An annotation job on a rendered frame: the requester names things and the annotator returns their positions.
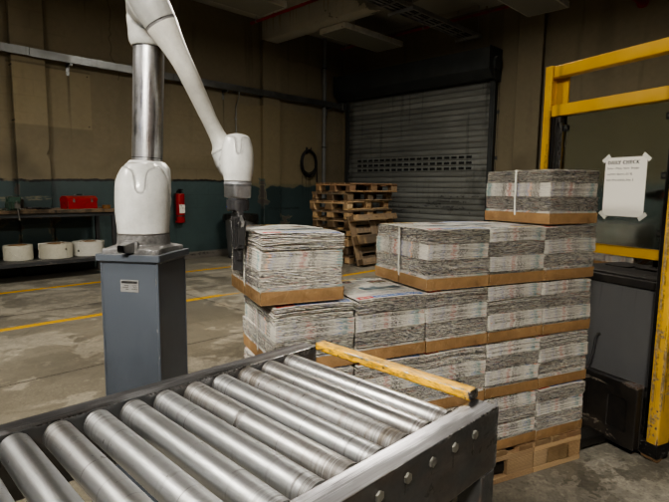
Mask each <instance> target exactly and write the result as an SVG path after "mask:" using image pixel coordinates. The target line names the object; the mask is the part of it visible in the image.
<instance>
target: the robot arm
mask: <svg viewBox="0 0 669 502"><path fill-rule="evenodd" d="M125 8H126V25H127V34H128V40H129V42H130V44H131V46H132V135H131V160H129V161H128V162H127V163H126V164H125V165H124V166H122V167H121V169H120V170H119V172H118V174H117V176H116V179H115V182H114V214H115V223H116V231H117V237H116V244H115V245H113V246H110V247H107V248H103V254H138V255H160V254H162V253H166V252H170V251H174V250H179V249H183V245H182V244H177V243H172V242H170V234H169V225H170V206H171V195H170V194H171V174H170V168H169V167H168V165H167V164H166V163H165V162H162V155H163V99H164V54H165V56H166V57H167V59H168V60H169V62H170V63H171V65H172V66H173V68H174V70H175V71H176V73H177V75H178V77H179V79H180V81H181V83H182V85H183V87H184V89H185V91H186V93H187V95H188V96H189V98H190V100H191V102H192V104H193V106H194V107H195V109H196V111H197V113H198V115H199V117H200V119H201V121H202V123H203V125H204V127H205V129H206V131H207V134H208V136H209V138H210V140H211V143H212V151H211V155H212V157H213V160H214V162H215V165H216V167H217V168H218V170H219V172H220V173H221V175H222V176H223V177H224V197H227V198H228V199H226V209H227V210H228V211H232V216H231V219H230V220H229V221H230V227H231V243H232V245H231V246H232V247H233V270H243V249H244V248H245V233H246V224H247V221H245V217H244V211H248V210H249V200H247V198H251V197H252V196H251V192H252V191H251V185H252V183H251V182H248V181H252V175H253V170H254V152H253V146H252V143H251V140H250V138H249V137H248V136H247V135H244V134H241V133H231V134H226V132H225V131H224V129H223V128H222V126H221V124H220V123H219V121H218V119H217V117H216V115H215V112H214V110H213V107H212V105H211V102H210V100H209V98H208V95H207V93H206V90H205V88H204V86H203V83H202V81H201V78H200V76H199V74H198V72H197V69H196V67H195V65H194V63H193V61H192V58H191V56H190V54H189V51H188V49H187V46H186V44H185V41H184V38H183V35H182V33H181V30H180V27H179V24H178V21H177V18H176V16H175V14H174V11H173V9H172V6H171V4H170V2H169V0H125Z"/></svg>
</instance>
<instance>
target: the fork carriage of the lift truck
mask: <svg viewBox="0 0 669 502"><path fill-rule="evenodd" d="M585 369H586V374H585V378H583V379H582V380H584V381H585V391H584V393H583V394H582V396H583V398H582V400H583V402H582V424H581V426H586V425H588V426H590V427H592V428H594V429H596V430H598V431H600V432H603V434H604V438H605V439H607V440H610V441H612V442H614V443H616V444H618V445H620V446H622V447H624V448H626V449H628V450H630V451H633V450H634V449H639V443H640V432H641V420H642V409H643V398H644V385H641V384H638V383H635V382H633V381H630V380H627V379H624V378H622V377H619V376H614V375H611V374H609V373H606V372H603V371H600V370H598V369H595V368H592V367H589V366H587V365H585Z"/></svg>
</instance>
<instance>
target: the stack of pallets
mask: <svg viewBox="0 0 669 502"><path fill-rule="evenodd" d="M326 185H329V186H330V190H326ZM382 186H388V190H382ZM366 187H367V190H366ZM392 190H394V191H392ZM392 192H397V184H395V183H352V182H316V191H312V195H313V198H312V200H310V208H311V209H312V211H313V216H312V217H313V226H315V227H323V229H330V230H335V231H338V232H341V233H344V235H345V238H343V239H345V240H344V244H345V245H344V247H345V249H342V251H341V252H342V253H343V254H342V258H343V259H342V261H344V264H348V265H349V264H355V263H356V262H355V261H354V259H355V255H354V254H353V249H354V248H353V246H352V244H351V240H350V237H351V234H349V231H350V230H349V226H348V225H347V221H346V218H347V217H348V216H352V215H357V214H360V212H364V214H376V211H383V213H391V211H392V209H390V208H388V201H389V200H392V199H391V195H392ZM322 194H326V195H327V198H322ZM342 194H343V198H341V195H342ZM361 194H364V198H360V195H361ZM376 194H382V199H376ZM372 202H374V203H379V207H373V206H372ZM320 203H324V204H325V207H320ZM357 203H362V206H360V207H356V204H357ZM339 204H343V206H338V205H339ZM322 212H326V213H327V215H322ZM342 213H343V214H342ZM323 220H324V221H327V222H328V223H327V224H323Z"/></svg>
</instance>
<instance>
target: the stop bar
mask: <svg viewBox="0 0 669 502"><path fill-rule="evenodd" d="M316 350H318V351H321V352H324V353H327V354H330V355H333V356H336V357H339V358H342V359H345V360H348V361H351V362H354V363H357V364H360V365H363V366H366V367H369V368H372V369H375V370H378V371H381V372H384V373H387V374H390V375H393V376H396V377H401V378H404V379H406V380H409V381H412V382H415V383H418V384H421V385H424V386H427V387H430V388H433V389H436V390H439V391H442V392H445V393H448V394H451V395H454V396H457V397H460V398H463V399H466V400H469V401H471V400H473V399H475V398H476V397H478V389H477V388H476V387H472V386H469V385H466V384H463V383H459V382H456V381H453V380H451V379H448V378H444V377H441V376H436V375H432V374H429V373H426V372H423V371H420V370H416V369H413V368H410V367H407V366H403V365H400V364H397V363H394V362H391V361H387V360H384V359H381V358H378V357H375V356H371V355H368V354H365V353H362V352H358V351H355V350H352V349H349V348H346V347H342V346H339V345H336V344H333V343H329V342H326V341H320V342H316Z"/></svg>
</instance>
